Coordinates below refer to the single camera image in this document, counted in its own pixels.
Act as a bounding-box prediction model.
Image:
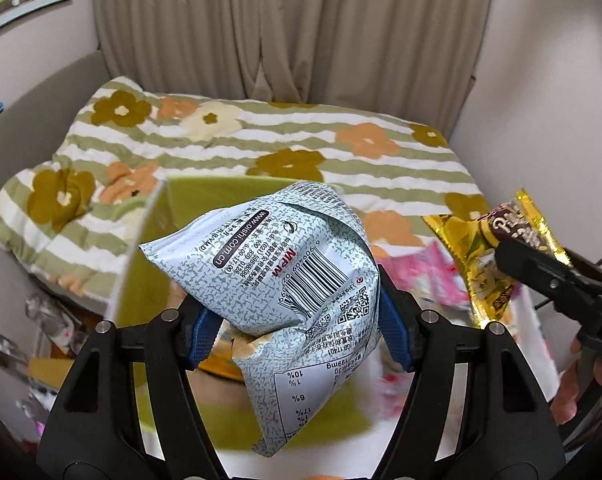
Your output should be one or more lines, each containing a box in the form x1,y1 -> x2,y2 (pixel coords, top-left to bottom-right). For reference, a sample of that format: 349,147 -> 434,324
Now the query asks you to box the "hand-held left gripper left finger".
40,296 -> 222,480

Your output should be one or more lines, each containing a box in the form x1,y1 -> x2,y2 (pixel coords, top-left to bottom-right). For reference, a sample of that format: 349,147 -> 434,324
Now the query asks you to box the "person's right hand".
551,339 -> 602,425

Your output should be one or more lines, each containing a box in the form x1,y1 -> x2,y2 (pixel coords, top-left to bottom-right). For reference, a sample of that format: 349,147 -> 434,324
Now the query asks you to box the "pink snack packet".
378,240 -> 473,312

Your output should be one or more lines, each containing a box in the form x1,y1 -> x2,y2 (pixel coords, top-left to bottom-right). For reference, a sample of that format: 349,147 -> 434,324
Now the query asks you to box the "floral striped blanket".
0,76 -> 492,311

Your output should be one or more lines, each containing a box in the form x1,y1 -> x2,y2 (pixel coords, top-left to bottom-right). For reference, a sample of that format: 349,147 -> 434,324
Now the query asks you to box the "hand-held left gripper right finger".
375,265 -> 568,480

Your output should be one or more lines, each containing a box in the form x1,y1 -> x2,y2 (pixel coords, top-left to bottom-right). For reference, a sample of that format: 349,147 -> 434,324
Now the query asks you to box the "beige upholstered headboard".
0,50 -> 112,461

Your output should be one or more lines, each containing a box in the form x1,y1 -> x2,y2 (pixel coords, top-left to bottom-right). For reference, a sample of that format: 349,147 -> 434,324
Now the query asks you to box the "green lined storage box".
103,175 -> 559,480

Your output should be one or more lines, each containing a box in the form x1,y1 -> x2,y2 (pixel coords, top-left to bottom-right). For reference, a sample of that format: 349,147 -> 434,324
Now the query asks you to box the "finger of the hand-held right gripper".
495,236 -> 589,306

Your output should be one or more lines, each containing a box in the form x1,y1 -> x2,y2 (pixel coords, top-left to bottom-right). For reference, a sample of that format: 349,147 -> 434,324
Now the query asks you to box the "metal stand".
25,292 -> 89,357

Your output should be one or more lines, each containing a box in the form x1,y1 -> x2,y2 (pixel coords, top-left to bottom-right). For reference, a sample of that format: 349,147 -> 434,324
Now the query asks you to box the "gold snack packet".
423,189 -> 569,331

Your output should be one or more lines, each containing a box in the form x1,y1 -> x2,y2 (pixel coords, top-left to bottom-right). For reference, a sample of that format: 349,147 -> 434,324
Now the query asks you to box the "beige curtain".
92,0 -> 497,136

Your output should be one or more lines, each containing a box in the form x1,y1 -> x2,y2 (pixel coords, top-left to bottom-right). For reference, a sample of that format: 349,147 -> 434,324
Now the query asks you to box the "grey patterned snack bag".
138,180 -> 382,458

